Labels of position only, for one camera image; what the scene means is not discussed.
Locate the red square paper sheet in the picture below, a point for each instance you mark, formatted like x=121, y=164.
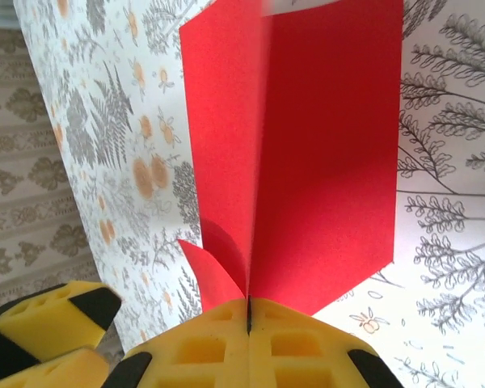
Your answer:
x=307, y=141

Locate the floral patterned table cover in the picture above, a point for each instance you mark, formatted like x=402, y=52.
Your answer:
x=448, y=202

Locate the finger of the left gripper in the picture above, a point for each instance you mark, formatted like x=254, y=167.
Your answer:
x=64, y=374
x=56, y=319

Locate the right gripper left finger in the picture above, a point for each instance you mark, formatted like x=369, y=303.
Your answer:
x=202, y=355

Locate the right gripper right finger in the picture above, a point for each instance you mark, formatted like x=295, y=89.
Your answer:
x=299, y=355

